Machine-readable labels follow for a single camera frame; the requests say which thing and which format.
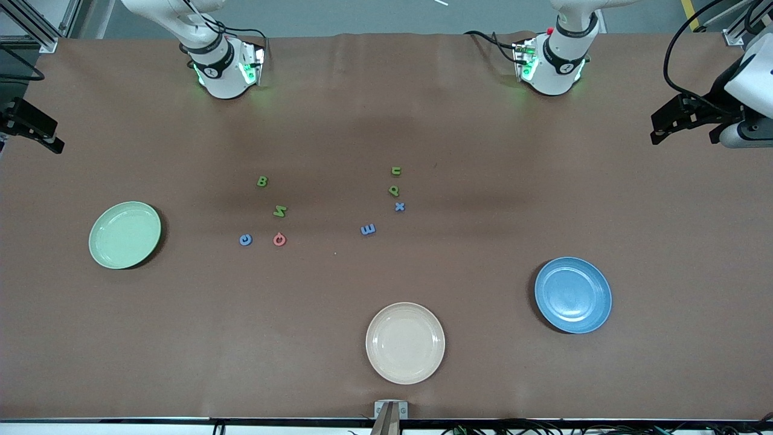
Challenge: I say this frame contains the light green plate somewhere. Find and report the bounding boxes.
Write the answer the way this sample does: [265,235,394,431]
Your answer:
[88,201,162,270]

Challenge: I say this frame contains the metal base box green light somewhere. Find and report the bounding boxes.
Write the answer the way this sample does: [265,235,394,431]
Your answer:
[512,37,539,83]
[240,41,266,86]

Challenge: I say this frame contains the blue plate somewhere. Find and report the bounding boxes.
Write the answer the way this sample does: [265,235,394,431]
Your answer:
[534,257,613,334]

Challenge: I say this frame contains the brown table cover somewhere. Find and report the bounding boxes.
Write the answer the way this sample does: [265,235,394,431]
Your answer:
[0,31,773,421]

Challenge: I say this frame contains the cream plate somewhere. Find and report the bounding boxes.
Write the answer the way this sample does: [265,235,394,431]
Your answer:
[365,301,446,385]

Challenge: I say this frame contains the aluminium frame profile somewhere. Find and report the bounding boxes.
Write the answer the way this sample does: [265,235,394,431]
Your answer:
[0,0,80,54]
[722,0,773,47]

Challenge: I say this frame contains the black base cable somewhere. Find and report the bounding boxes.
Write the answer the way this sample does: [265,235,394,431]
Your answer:
[193,0,270,61]
[464,30,521,62]

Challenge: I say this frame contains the tangled black cables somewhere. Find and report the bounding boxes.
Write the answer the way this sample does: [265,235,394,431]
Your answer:
[441,420,773,435]

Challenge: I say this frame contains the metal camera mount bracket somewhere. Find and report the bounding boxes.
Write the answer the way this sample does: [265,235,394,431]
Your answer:
[374,400,409,435]

